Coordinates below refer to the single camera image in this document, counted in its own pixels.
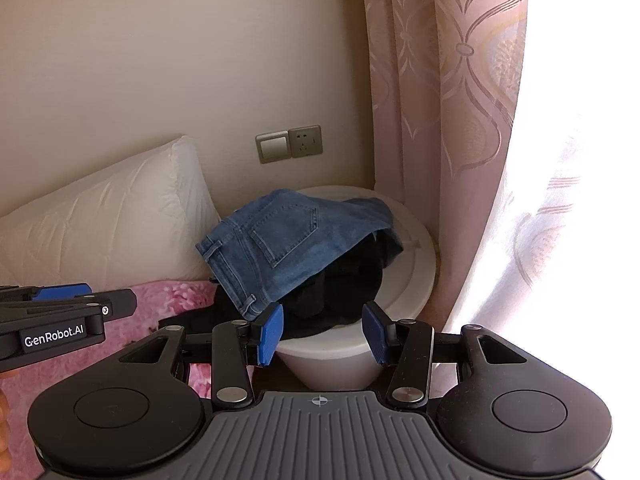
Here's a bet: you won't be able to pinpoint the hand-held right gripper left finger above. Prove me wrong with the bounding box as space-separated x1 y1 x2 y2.
117 303 285 409

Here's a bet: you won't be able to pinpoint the pink patterned curtain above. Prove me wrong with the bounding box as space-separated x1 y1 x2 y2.
357 0 640 411

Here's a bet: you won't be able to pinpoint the blue denim jeans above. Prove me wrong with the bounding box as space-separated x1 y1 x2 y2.
195 188 405 322

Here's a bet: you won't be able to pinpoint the black garment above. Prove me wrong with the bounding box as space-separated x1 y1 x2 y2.
159 230 397 341

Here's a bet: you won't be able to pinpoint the pink floral blanket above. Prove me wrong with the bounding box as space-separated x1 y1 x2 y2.
0 278 261 480

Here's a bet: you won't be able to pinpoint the beige wall switch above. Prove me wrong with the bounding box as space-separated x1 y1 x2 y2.
255 130 292 164

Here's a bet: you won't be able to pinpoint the white round laundry basket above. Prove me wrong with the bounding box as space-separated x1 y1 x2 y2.
272 184 437 391

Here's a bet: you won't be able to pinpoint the beige wall socket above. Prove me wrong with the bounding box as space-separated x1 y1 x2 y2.
288 124 324 159

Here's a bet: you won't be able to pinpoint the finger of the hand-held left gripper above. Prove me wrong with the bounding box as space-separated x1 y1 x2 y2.
31 289 138 320
0 283 94 306

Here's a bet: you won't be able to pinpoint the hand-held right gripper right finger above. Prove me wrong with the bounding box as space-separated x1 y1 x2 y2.
362 302 532 409

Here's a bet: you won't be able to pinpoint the white pillow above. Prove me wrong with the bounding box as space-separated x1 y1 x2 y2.
0 135 223 284

